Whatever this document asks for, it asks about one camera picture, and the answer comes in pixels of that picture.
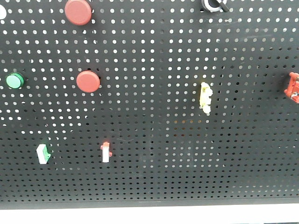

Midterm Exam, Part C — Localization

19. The lower red round button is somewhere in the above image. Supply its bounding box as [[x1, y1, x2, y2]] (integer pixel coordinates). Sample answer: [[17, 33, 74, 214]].
[[76, 70, 100, 93]]

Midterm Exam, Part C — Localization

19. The red white rocker switch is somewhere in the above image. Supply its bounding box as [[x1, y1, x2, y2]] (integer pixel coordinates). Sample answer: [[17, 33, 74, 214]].
[[100, 142, 112, 163]]

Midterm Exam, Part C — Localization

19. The red toggle switch right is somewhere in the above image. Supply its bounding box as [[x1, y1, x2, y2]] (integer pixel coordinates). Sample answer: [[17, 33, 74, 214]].
[[284, 72, 299, 104]]

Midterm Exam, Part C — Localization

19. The upper red round button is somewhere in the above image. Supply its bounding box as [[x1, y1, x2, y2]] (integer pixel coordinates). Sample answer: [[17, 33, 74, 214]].
[[64, 0, 92, 26]]

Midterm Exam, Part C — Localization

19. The black perforated pegboard panel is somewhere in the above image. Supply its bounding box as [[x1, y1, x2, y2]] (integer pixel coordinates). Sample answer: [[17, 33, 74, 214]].
[[0, 0, 299, 209]]

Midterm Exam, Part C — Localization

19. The red round button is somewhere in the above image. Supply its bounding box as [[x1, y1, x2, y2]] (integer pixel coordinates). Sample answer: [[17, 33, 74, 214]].
[[64, 0, 92, 26], [76, 70, 100, 93]]

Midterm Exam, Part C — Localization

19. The green round button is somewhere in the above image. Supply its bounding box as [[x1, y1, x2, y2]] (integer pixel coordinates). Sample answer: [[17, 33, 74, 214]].
[[5, 72, 25, 89]]

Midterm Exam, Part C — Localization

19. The green white rocker switch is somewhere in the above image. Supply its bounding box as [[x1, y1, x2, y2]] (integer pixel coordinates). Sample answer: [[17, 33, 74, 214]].
[[36, 144, 51, 165]]

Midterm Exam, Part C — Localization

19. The white round button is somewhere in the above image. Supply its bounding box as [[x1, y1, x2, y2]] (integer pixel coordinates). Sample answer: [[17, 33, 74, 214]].
[[0, 5, 7, 20]]

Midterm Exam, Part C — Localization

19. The black white rotary switch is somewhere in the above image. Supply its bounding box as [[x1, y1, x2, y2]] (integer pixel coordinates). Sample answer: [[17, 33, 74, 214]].
[[201, 0, 229, 13]]

